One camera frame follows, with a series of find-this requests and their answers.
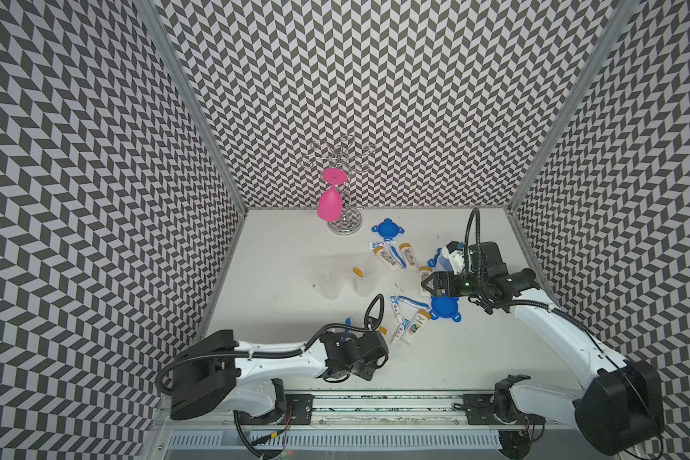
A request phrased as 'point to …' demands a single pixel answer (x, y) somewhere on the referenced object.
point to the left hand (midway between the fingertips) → (366, 364)
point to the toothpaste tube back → (374, 244)
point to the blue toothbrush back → (402, 263)
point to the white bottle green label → (416, 326)
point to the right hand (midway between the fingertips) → (434, 288)
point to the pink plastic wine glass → (330, 200)
